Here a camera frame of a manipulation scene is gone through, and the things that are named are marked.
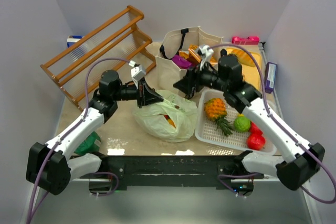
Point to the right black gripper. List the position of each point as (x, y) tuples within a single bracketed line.
[(194, 82)]

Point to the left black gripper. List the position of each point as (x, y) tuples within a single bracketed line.
[(140, 93)]

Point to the beige canvas tote bag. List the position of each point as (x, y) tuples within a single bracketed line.
[(168, 72)]

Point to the purple snack packet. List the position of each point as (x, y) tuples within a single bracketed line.
[(181, 62)]

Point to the orange snack packet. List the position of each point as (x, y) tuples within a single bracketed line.
[(190, 55)]

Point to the yellow lemon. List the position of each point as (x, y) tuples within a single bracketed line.
[(171, 122)]

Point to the light green plastic bag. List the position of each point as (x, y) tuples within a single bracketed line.
[(173, 120)]

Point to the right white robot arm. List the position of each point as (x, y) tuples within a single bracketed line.
[(300, 159)]

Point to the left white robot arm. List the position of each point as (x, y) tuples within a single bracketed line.
[(50, 165)]

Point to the orange pineapple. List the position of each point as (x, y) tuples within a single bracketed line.
[(215, 111)]

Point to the white plastic basket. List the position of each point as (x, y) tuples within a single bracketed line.
[(206, 130)]

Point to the brown wooden rack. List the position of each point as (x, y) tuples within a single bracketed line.
[(108, 46)]

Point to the croissant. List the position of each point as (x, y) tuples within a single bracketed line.
[(243, 57)]

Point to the yellow tray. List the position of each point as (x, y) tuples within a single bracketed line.
[(251, 74)]

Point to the pink box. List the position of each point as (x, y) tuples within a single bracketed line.
[(252, 40)]

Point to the green custard apple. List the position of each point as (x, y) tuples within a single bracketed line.
[(242, 124)]

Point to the dark green plastic bag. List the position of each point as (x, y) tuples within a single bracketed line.
[(89, 145)]

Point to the purple box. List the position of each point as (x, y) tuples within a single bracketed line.
[(270, 76)]

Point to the blue white carton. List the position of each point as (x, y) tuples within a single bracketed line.
[(72, 40)]

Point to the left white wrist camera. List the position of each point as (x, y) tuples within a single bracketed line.
[(137, 73)]

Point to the black base frame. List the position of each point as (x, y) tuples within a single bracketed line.
[(172, 171)]

